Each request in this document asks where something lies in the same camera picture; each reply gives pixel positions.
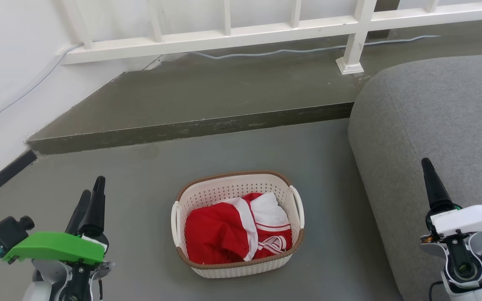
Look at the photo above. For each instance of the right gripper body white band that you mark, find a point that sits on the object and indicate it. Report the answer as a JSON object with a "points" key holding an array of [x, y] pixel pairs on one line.
{"points": [[475, 219]]}

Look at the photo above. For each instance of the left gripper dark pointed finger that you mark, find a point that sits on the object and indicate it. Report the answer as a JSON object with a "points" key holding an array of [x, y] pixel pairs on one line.
{"points": [[96, 209], [78, 217]]}

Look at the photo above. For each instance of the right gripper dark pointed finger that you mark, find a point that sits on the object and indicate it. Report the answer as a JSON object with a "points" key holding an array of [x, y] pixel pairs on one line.
{"points": [[435, 188]]}

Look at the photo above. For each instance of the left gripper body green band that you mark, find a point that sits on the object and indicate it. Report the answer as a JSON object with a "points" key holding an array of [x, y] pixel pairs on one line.
{"points": [[57, 246]]}

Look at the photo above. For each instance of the white laundry basket brown rim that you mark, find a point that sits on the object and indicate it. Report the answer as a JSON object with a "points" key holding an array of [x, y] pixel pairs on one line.
{"points": [[224, 190]]}

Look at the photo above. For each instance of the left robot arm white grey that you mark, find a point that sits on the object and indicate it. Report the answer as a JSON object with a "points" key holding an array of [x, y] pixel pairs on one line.
{"points": [[42, 288]]}

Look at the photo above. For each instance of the grey fabric sofa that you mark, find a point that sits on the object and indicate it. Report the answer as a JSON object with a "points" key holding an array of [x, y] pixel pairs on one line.
{"points": [[433, 117]]}

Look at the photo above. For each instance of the black baseboard strip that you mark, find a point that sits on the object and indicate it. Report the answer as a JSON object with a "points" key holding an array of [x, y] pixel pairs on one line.
{"points": [[2, 177]]}

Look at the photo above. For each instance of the red garment with white stripe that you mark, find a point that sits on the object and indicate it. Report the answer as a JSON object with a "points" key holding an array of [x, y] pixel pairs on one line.
{"points": [[211, 234]]}

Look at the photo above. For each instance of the white and red garment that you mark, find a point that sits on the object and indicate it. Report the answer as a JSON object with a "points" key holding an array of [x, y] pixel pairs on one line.
{"points": [[270, 213]]}

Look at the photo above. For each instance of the white wooden railing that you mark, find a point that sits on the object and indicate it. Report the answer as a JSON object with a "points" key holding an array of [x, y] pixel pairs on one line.
{"points": [[207, 39]]}

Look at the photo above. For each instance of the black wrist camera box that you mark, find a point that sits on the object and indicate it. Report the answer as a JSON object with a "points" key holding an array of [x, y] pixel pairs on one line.
{"points": [[4, 234]]}

